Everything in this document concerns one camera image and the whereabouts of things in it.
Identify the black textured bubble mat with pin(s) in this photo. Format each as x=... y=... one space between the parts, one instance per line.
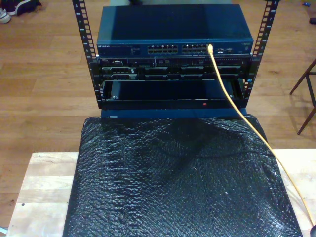
x=148 y=185

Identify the dark sneaker white sole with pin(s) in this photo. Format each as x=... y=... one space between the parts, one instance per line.
x=24 y=6

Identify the dark round object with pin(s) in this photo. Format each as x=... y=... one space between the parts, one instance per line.
x=313 y=21

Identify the black rack server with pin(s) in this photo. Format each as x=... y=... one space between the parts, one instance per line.
x=158 y=64

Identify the blue network switch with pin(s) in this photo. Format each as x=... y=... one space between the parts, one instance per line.
x=148 y=24

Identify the small blue object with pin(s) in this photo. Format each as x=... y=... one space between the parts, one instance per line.
x=306 y=4

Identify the black rack tray red dot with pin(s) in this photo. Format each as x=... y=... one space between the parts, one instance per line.
x=172 y=105

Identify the dark blue flat rack unit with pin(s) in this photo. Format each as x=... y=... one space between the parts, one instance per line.
x=148 y=113

